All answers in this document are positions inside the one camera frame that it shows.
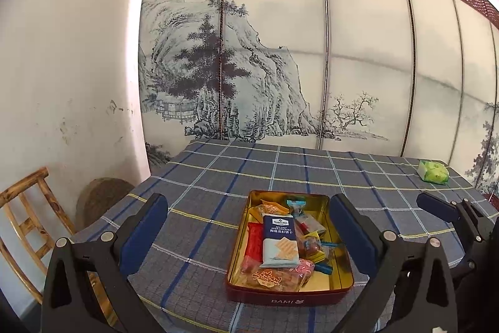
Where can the red and gold tin box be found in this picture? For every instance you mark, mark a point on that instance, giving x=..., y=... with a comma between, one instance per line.
x=339, y=278

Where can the wooden chair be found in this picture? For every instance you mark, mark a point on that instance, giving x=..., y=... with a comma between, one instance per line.
x=23, y=188

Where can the clear packet of brown snack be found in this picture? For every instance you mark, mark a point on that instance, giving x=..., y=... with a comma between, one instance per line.
x=249, y=263

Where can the clear fried twist snack packet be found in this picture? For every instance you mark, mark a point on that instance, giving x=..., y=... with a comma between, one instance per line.
x=269, y=278

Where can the pink flower print snack packet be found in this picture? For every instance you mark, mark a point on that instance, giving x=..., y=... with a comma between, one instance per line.
x=306, y=266

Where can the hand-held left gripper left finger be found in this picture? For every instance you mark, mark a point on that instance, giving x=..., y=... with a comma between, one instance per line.
x=142, y=235

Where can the blue cracker packet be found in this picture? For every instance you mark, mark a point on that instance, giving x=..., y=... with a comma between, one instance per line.
x=280, y=239

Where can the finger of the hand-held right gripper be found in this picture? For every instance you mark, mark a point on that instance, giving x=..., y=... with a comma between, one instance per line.
x=434, y=206
x=469, y=262

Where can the red snack packet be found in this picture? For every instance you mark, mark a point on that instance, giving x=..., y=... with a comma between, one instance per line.
x=253, y=243

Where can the blue-grey plaid tablecloth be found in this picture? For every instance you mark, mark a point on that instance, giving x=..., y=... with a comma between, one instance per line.
x=202, y=200

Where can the orange snack packet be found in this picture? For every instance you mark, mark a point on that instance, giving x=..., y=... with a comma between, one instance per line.
x=269, y=208

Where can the dark snack packet blue ends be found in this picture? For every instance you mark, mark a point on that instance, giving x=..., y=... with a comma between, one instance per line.
x=321, y=268

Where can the dark snack packet light-blue top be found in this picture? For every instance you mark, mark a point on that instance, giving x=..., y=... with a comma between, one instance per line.
x=296, y=205

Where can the ink landscape painted screen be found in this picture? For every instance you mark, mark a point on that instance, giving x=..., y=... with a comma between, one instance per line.
x=351, y=64

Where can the green snack packet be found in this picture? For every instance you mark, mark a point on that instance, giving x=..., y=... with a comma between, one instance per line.
x=432, y=173

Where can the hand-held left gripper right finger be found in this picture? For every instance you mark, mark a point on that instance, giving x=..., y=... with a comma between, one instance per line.
x=353, y=235

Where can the yellow snack packet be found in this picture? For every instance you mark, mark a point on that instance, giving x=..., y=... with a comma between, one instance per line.
x=312, y=245

